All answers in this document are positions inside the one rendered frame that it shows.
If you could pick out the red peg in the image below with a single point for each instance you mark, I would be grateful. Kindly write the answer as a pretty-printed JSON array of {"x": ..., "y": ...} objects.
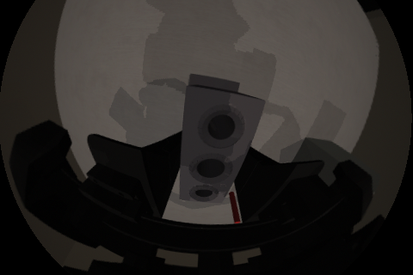
[{"x": 234, "y": 208}]

